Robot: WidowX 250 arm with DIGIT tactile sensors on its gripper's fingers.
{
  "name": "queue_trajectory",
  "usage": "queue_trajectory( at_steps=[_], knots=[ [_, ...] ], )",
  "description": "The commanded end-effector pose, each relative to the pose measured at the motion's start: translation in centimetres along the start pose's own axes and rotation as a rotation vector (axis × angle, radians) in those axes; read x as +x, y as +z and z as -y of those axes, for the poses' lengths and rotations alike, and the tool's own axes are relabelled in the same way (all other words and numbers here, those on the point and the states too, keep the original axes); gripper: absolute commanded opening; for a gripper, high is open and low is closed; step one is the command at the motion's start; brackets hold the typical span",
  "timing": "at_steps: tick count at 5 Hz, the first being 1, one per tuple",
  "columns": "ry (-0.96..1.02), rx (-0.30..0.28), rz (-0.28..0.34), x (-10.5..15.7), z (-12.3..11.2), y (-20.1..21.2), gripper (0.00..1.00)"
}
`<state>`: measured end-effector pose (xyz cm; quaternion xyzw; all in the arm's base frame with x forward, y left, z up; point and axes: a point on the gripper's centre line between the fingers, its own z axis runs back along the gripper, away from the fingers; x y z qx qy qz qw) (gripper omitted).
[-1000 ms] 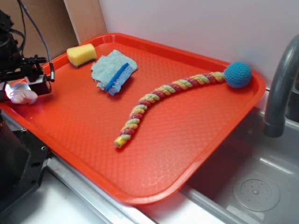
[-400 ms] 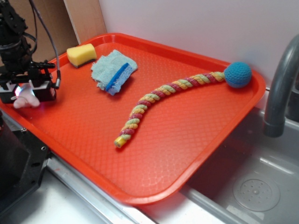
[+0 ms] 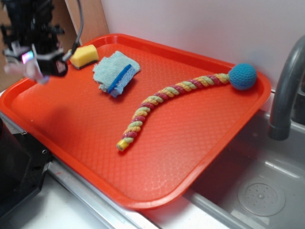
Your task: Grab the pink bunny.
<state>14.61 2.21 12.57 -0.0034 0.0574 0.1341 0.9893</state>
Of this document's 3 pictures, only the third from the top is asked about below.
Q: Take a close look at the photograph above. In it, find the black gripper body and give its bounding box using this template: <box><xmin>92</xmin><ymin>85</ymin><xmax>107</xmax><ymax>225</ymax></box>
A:
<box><xmin>0</xmin><ymin>21</ymin><xmax>64</xmax><ymax>62</ymax></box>

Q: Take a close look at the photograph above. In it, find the pink plush bunny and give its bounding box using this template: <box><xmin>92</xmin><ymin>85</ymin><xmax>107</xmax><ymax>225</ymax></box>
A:
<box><xmin>4</xmin><ymin>61</ymin><xmax>50</xmax><ymax>84</ymax></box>

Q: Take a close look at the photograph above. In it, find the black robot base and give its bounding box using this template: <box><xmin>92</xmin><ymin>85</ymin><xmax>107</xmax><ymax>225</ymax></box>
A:
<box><xmin>0</xmin><ymin>121</ymin><xmax>51</xmax><ymax>219</ymax></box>

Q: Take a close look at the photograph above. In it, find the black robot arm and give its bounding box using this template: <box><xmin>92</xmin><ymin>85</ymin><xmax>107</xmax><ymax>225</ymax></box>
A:
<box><xmin>0</xmin><ymin>0</ymin><xmax>64</xmax><ymax>61</ymax></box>

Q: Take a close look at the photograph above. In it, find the yellow sponge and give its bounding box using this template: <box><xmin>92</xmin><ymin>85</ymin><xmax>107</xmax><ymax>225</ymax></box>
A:
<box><xmin>70</xmin><ymin>44</ymin><xmax>99</xmax><ymax>70</ymax></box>

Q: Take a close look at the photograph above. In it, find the light blue cloth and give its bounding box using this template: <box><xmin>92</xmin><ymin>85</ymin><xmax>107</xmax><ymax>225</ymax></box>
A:
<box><xmin>93</xmin><ymin>51</ymin><xmax>141</xmax><ymax>98</ymax></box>

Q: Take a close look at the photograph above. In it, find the red plastic tray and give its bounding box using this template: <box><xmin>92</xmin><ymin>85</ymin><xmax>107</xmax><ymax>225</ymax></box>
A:
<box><xmin>0</xmin><ymin>34</ymin><xmax>271</xmax><ymax>210</ymax></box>

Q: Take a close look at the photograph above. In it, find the grey faucet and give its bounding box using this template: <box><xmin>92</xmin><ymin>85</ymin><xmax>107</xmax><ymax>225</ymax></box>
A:
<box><xmin>268</xmin><ymin>36</ymin><xmax>305</xmax><ymax>141</ymax></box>

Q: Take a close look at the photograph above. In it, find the grey sink basin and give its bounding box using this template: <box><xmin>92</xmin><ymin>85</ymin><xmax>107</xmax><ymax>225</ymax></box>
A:
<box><xmin>145</xmin><ymin>112</ymin><xmax>305</xmax><ymax>229</ymax></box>

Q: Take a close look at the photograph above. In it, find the grey cable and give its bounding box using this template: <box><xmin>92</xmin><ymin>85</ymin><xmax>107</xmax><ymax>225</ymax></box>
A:
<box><xmin>62</xmin><ymin>0</ymin><xmax>84</xmax><ymax>62</ymax></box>

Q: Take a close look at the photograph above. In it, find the black camera box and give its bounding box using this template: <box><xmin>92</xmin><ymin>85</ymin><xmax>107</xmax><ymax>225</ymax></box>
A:
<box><xmin>36</xmin><ymin>51</ymin><xmax>68</xmax><ymax>77</ymax></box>

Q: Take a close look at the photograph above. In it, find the multicolour rope toy with ball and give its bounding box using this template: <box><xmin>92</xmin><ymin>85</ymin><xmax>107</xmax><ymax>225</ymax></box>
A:
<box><xmin>116</xmin><ymin>63</ymin><xmax>257</xmax><ymax>152</ymax></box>

